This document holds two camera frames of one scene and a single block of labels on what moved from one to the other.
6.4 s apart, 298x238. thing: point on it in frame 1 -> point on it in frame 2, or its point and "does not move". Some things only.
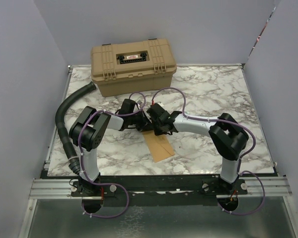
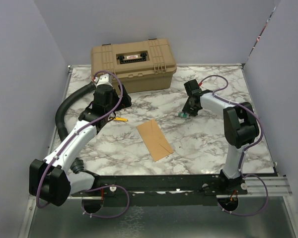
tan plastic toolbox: x=132 y=67 does not move
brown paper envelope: x=161 y=147 does not move
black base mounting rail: x=167 y=190 does not move
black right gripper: x=158 y=133 -> x=192 y=112
